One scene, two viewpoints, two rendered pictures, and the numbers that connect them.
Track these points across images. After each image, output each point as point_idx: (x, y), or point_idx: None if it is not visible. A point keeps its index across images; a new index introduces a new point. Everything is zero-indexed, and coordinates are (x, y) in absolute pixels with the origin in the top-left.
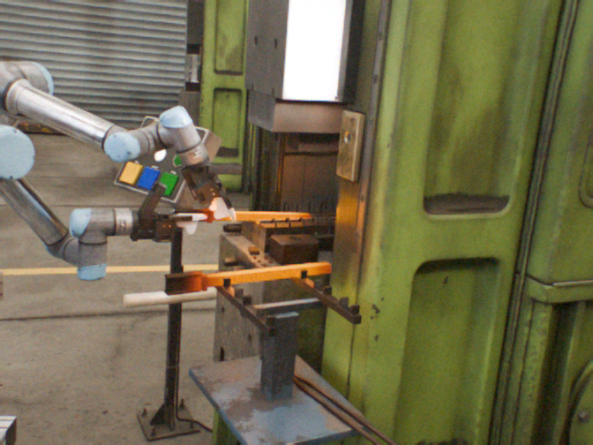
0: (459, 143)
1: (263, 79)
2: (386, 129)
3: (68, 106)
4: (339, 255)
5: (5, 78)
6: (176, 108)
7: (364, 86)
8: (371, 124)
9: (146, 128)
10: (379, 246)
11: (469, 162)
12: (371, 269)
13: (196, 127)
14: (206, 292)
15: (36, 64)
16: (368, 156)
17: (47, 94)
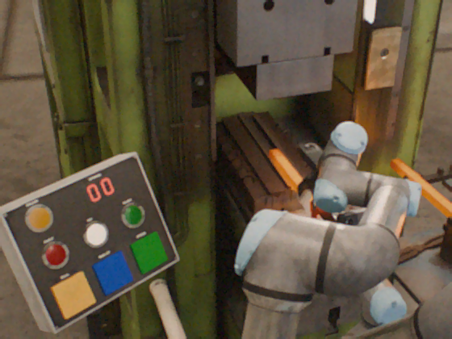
0: None
1: (299, 43)
2: (425, 29)
3: (391, 205)
4: (362, 152)
5: (389, 236)
6: (347, 127)
7: (395, 2)
8: (407, 31)
9: (349, 171)
10: (423, 118)
11: None
12: (407, 140)
13: (114, 162)
14: (178, 320)
15: (278, 211)
16: (403, 58)
17: (382, 215)
